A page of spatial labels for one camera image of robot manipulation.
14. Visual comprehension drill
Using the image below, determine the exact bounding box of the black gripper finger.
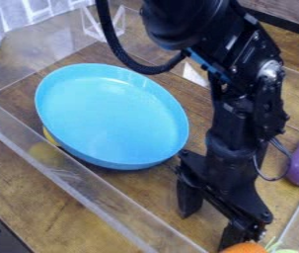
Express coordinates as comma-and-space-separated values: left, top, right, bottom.
177, 180, 203, 218
218, 223, 264, 251

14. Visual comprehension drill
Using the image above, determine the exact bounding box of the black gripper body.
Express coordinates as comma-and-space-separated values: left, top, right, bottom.
174, 134, 276, 241

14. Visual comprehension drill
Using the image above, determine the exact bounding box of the clear acrylic back wall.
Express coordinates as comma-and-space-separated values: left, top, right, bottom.
97, 0, 299, 126

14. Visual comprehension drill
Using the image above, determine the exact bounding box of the yellow toy lemon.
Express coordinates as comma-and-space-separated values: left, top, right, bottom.
43, 126, 61, 146

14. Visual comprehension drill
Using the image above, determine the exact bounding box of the blue plastic plate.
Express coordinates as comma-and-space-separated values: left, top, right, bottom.
35, 63, 189, 170

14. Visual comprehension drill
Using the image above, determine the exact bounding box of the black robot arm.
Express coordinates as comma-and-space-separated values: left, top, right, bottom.
142, 0, 289, 249

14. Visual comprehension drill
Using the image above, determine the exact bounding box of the clear acrylic front wall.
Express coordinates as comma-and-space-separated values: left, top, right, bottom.
0, 107, 207, 253

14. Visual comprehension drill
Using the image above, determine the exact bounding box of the orange toy carrot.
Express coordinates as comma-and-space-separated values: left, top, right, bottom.
220, 236, 299, 253

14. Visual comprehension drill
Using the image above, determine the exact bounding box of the black corrugated cable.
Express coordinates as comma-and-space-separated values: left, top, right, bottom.
95, 0, 189, 76

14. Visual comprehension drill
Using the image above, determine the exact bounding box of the clear acrylic wall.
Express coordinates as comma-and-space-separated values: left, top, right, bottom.
97, 0, 299, 126
0, 107, 207, 253

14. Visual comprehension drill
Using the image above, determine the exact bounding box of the white patterned curtain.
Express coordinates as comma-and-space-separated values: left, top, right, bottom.
0, 0, 95, 45

